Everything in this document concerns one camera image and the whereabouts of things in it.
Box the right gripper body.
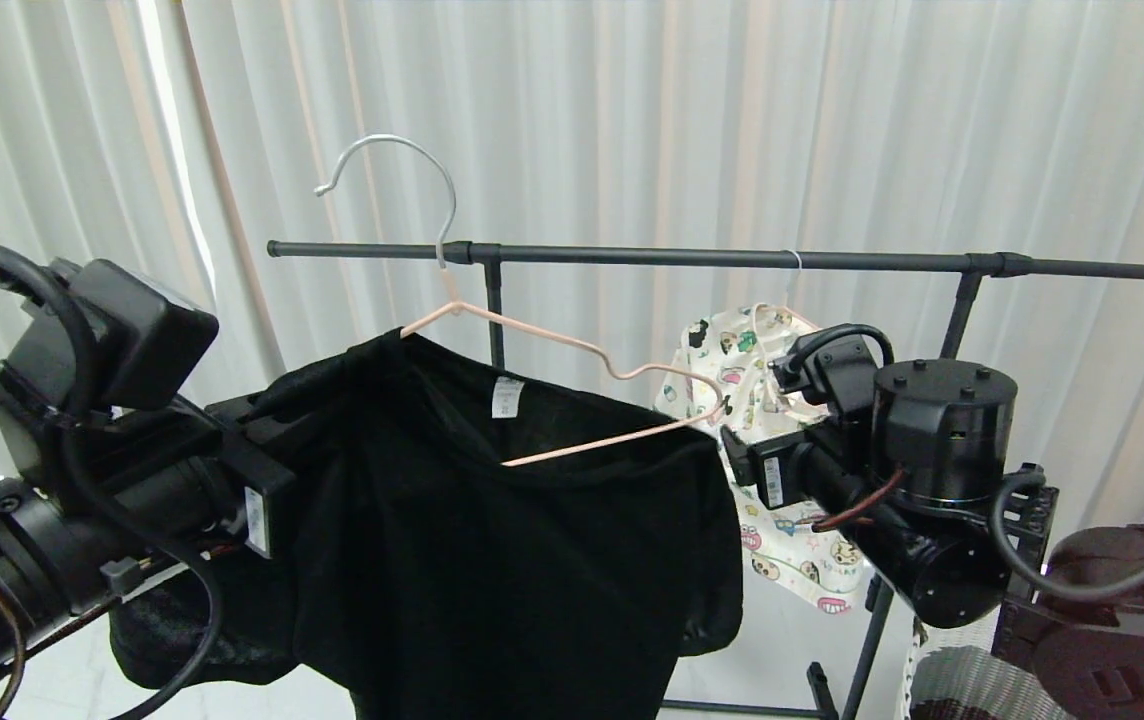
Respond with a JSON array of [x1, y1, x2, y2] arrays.
[[744, 425, 893, 521]]

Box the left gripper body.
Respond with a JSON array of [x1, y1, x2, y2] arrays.
[[102, 395, 298, 583]]

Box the cream printed garment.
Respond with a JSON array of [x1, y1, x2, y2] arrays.
[[654, 303, 878, 616]]

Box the black garment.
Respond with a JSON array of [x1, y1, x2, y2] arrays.
[[110, 330, 745, 720]]

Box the black clothes rack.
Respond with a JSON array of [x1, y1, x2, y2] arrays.
[[267, 240, 1144, 720]]

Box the white laundry basket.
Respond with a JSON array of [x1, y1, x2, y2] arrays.
[[897, 620, 1073, 720]]

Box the white curtain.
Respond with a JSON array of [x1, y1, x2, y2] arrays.
[[0, 0, 1144, 561]]

